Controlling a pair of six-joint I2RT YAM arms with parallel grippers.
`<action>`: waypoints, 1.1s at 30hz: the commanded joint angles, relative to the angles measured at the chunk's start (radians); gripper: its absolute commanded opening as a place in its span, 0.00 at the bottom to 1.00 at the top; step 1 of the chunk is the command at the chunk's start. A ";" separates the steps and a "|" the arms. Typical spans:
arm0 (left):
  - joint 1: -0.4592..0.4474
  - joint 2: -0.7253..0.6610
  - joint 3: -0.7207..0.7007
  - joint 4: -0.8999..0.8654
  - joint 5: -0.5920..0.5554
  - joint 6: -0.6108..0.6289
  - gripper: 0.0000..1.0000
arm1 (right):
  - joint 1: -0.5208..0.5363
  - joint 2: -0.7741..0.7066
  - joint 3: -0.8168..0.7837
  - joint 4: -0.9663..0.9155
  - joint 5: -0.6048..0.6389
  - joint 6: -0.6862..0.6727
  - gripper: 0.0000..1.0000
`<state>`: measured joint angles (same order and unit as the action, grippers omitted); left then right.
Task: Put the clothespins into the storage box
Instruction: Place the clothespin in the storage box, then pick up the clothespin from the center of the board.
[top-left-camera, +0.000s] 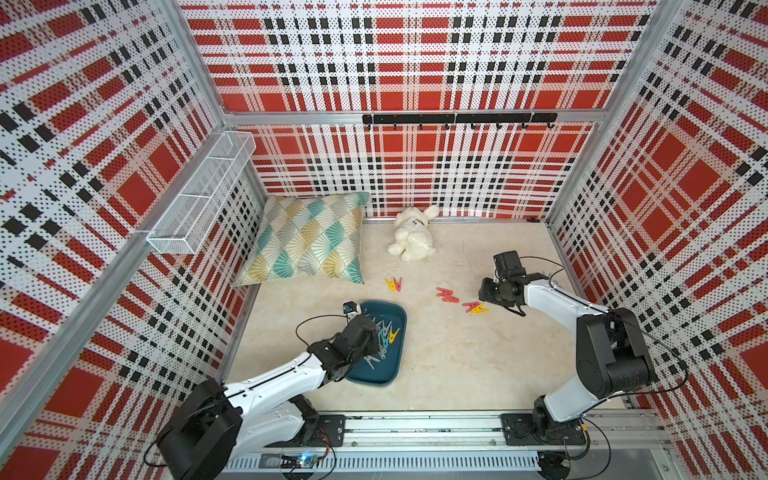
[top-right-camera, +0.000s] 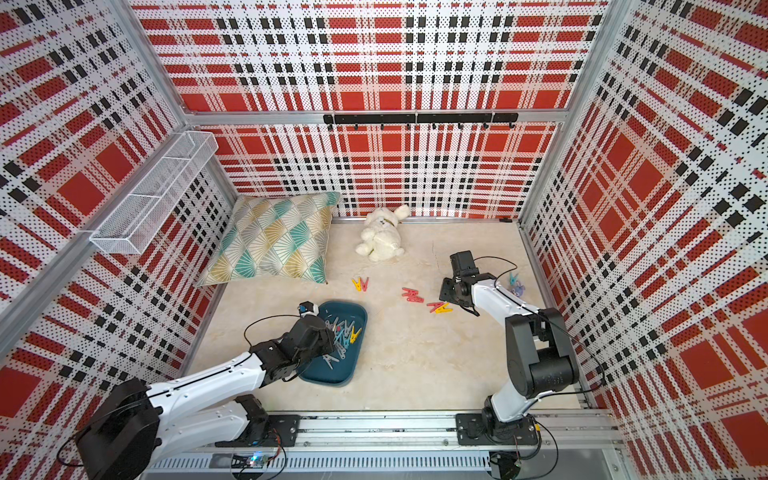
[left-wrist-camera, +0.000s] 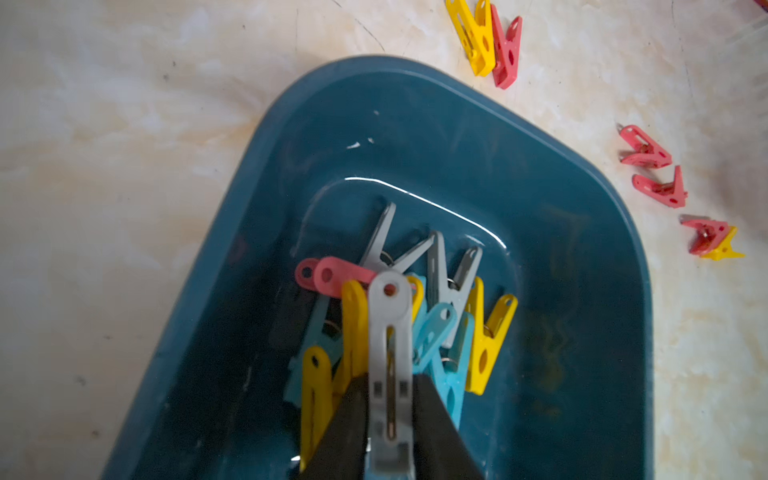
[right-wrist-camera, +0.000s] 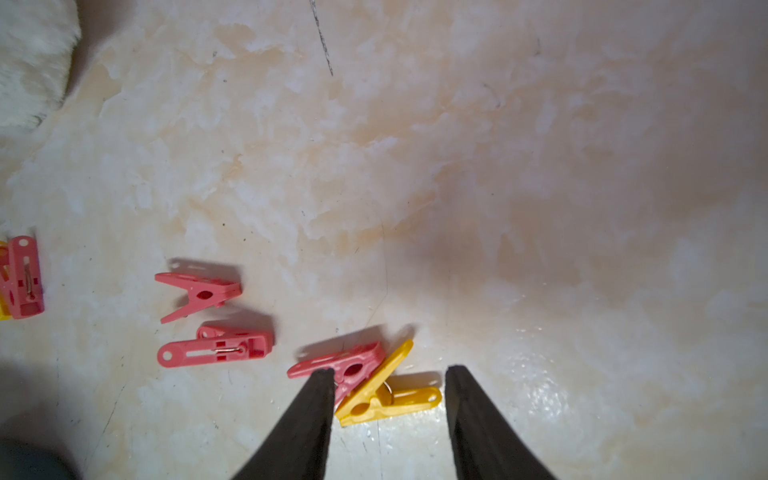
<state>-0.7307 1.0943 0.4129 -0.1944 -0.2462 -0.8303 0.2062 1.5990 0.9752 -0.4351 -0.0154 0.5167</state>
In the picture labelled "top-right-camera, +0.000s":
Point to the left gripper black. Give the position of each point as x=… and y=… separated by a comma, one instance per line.
x=329, y=345

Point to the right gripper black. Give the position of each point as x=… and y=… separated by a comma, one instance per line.
x=446, y=292

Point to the teal plastic storage box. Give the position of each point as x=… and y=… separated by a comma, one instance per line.
x=347, y=322

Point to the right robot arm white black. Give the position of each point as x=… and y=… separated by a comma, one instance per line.
x=540, y=357

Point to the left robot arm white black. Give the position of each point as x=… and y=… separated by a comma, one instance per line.
x=140, y=424

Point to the yellow clothespin in pile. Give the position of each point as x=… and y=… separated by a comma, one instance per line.
x=444, y=309

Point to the red clothespin flat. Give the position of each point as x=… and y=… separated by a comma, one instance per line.
x=411, y=295

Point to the purple clothespin far right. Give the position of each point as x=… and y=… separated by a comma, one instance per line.
x=518, y=289

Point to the white plush toy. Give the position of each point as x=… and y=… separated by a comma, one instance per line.
x=380, y=238

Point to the patterned cushion teal yellow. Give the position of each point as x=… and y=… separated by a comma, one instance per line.
x=286, y=237

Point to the green circuit board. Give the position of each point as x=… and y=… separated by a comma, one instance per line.
x=254, y=461

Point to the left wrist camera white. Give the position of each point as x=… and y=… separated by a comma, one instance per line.
x=308, y=308

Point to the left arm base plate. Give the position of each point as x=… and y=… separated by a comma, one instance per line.
x=271, y=431

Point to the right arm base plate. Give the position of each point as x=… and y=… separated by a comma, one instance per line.
x=481, y=429

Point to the black hook rail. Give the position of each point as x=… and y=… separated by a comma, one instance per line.
x=357, y=120

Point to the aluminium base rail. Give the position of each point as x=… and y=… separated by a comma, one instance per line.
x=435, y=430

